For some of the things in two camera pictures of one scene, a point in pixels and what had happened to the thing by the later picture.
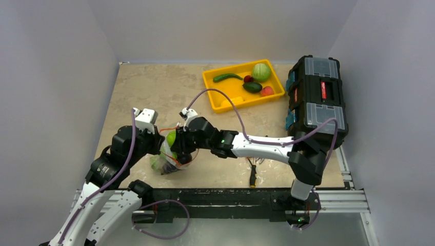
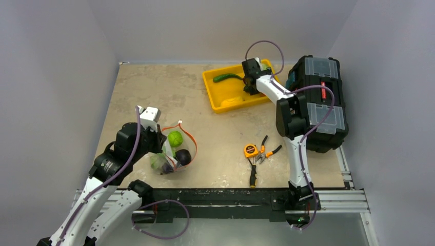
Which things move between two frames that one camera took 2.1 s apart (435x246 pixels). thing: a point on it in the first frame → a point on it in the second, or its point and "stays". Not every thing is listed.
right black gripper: [181, 142] → [248, 86]
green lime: [170, 138] stays
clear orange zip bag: [165, 162] stays
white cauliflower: [157, 162] stays
